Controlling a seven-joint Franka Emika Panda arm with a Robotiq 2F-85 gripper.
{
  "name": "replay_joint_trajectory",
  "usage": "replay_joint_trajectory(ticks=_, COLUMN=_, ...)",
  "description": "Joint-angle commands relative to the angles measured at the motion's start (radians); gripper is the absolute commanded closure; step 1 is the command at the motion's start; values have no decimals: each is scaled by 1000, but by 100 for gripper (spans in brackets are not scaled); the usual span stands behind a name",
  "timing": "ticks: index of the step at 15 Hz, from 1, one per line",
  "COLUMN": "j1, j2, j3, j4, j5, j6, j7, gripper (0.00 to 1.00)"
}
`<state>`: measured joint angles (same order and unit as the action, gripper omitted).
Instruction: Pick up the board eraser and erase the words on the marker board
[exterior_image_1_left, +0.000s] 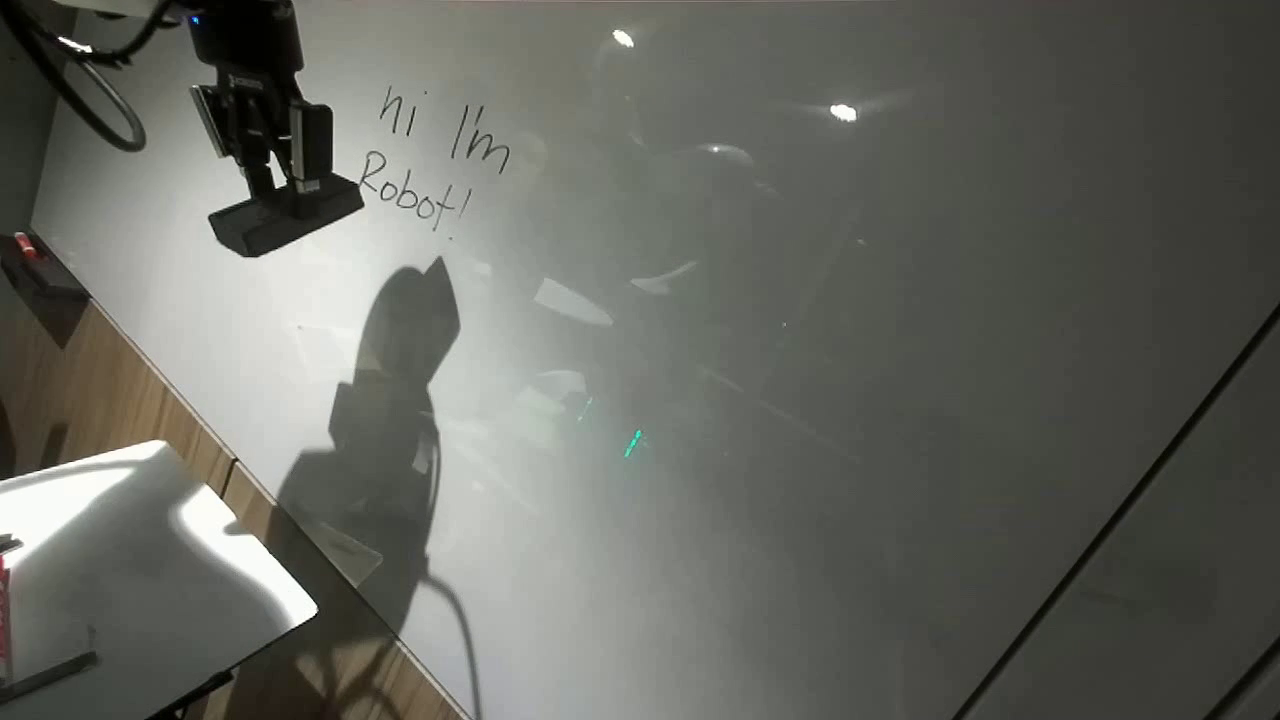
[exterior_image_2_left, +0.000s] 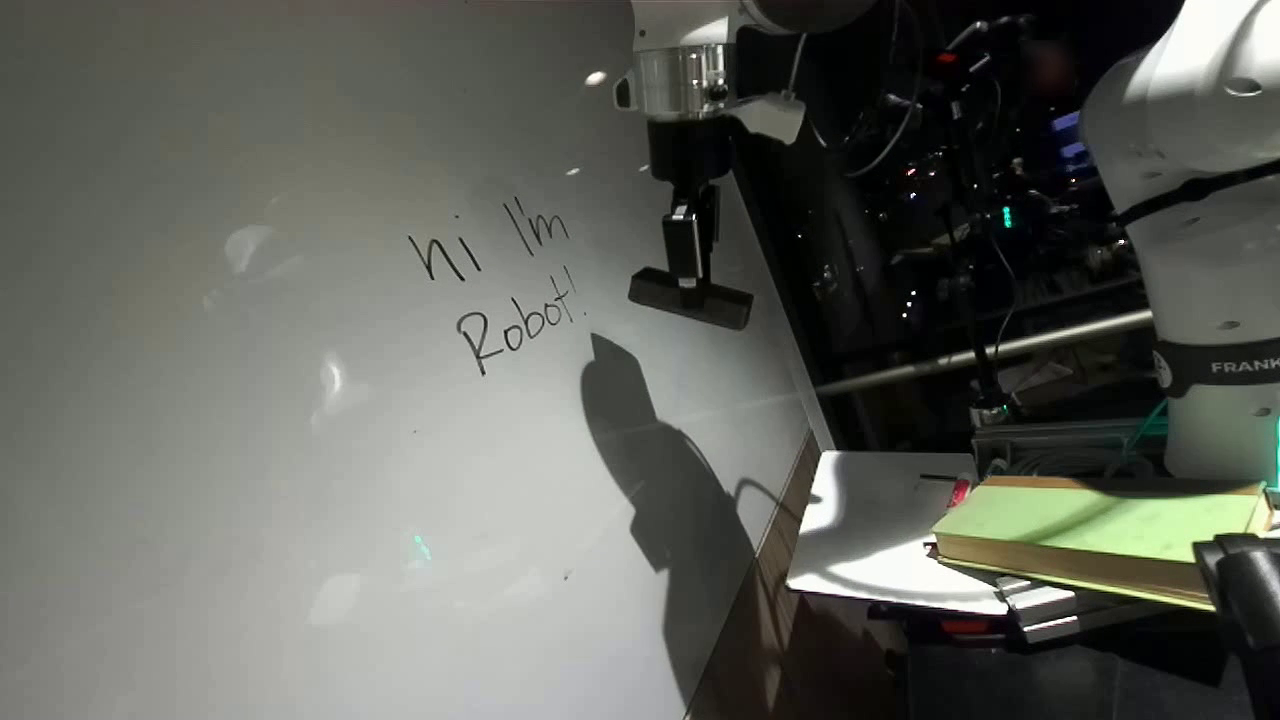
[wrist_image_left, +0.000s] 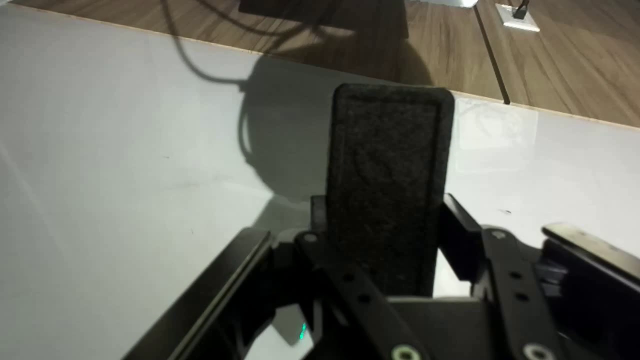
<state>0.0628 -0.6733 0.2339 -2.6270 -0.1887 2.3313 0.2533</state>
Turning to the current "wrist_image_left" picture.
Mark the black plug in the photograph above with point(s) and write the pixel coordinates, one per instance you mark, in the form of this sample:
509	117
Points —
521	8

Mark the dark grey board eraser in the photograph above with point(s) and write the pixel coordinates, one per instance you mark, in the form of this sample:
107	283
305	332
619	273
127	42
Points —
390	186

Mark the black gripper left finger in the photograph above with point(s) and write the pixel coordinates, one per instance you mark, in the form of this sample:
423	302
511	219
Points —
227	293

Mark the black rectangular block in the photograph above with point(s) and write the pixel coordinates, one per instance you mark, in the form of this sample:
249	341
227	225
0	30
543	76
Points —
321	8

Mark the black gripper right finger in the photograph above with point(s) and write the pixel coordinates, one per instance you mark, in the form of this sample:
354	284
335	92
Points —
517	293

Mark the white socket plate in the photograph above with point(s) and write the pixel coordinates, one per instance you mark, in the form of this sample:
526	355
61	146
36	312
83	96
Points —
526	25
452	3

